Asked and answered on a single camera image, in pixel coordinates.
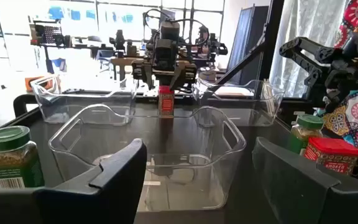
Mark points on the white curtain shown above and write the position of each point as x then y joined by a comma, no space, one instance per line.
306,46

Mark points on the red smoked paprika tin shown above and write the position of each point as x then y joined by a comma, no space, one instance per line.
331,155
166,102

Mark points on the orange box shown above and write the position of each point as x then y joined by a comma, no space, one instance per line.
31,84

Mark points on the dark blue partition screen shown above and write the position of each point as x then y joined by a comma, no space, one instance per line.
244,46

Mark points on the black background robot arm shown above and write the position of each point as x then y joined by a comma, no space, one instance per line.
119,40

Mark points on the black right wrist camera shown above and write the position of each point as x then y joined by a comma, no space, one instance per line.
169,31

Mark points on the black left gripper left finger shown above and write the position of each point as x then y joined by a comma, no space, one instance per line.
73,202

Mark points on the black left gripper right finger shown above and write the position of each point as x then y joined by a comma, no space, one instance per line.
306,199

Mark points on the clear plastic bin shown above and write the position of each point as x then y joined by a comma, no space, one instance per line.
73,105
197,174
244,105

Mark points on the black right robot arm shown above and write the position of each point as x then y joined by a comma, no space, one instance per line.
204,53

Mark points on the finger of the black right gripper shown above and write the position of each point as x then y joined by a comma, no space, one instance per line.
148,81
179,81

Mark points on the black articulated mount bracket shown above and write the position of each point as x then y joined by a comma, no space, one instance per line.
343,68

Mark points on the black metal table frame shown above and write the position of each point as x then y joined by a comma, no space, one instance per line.
272,31

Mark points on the black LED panel light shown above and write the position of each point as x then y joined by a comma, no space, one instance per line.
51,34

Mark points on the green-lidded oregano jar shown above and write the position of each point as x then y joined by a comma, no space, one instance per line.
11,161
306,132

